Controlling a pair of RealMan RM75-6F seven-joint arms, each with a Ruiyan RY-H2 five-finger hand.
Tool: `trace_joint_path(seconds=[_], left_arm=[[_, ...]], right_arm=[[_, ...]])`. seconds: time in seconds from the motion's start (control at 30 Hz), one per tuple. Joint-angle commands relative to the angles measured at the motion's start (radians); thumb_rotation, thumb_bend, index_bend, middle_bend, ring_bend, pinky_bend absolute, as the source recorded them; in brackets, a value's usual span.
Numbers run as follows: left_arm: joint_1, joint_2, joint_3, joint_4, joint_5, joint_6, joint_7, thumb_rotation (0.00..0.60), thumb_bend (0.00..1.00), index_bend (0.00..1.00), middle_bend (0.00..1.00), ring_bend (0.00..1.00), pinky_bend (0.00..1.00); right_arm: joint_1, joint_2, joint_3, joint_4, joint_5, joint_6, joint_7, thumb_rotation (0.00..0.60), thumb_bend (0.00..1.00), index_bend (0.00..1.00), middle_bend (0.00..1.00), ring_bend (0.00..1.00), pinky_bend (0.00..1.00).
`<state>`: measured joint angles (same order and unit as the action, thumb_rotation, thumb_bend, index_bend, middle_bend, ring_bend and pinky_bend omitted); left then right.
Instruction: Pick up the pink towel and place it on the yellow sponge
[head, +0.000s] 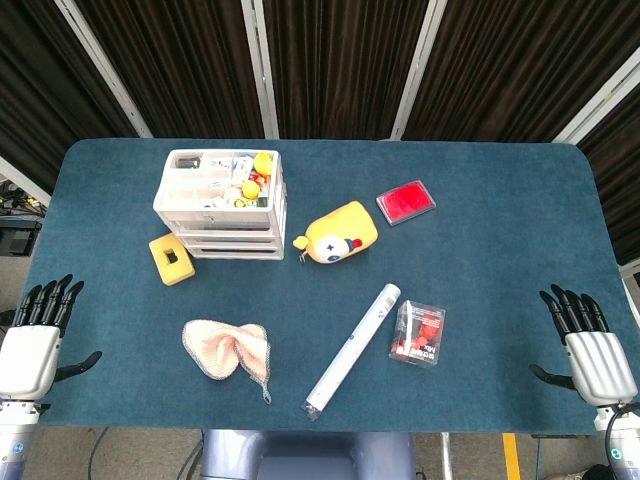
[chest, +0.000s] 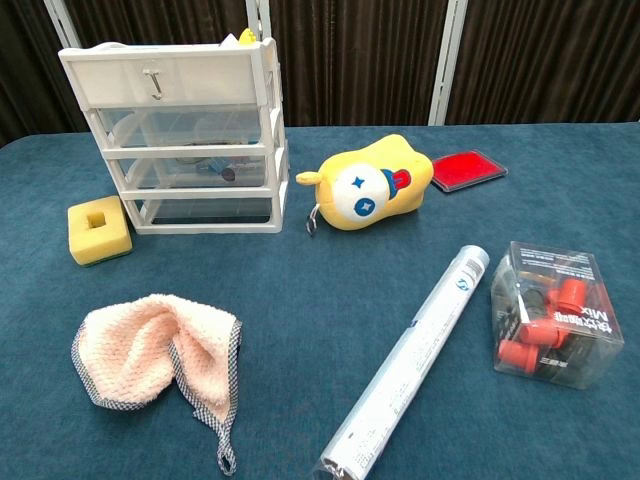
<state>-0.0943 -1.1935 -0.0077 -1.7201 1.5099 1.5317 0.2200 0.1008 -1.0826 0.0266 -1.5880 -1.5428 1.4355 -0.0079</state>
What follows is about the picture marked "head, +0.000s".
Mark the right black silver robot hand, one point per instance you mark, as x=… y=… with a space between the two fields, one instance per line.
x=600 y=365

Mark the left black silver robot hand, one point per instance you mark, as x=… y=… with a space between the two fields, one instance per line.
x=27 y=355

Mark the pink cloth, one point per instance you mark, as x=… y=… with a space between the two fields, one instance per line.
x=220 y=347

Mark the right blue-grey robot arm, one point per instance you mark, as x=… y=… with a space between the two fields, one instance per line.
x=622 y=445

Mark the black equipment box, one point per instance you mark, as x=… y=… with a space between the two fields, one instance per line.
x=17 y=239

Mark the blue felt table mat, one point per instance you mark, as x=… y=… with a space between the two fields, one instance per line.
x=475 y=260

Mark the yellow sponge with hole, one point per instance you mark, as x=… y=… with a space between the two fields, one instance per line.
x=182 y=272

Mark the metal table leg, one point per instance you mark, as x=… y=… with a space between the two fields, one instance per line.
x=446 y=457

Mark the clear box with red print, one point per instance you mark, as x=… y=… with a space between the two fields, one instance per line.
x=419 y=335

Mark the white plastic drawer organizer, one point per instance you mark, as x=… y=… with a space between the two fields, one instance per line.
x=225 y=235

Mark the white rolled paper tube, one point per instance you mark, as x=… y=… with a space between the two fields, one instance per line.
x=350 y=350

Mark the red ink pad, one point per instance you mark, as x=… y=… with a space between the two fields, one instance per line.
x=406 y=201

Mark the yellow plush pencil case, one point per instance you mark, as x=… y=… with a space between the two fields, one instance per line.
x=345 y=227

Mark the blue-grey robot torso base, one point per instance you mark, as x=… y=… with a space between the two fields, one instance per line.
x=305 y=455

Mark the black pleated curtain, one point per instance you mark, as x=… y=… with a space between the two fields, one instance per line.
x=340 y=60

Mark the white metal frame post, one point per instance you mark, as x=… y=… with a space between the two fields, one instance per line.
x=102 y=65
x=260 y=65
x=419 y=65
x=600 y=95
x=22 y=180

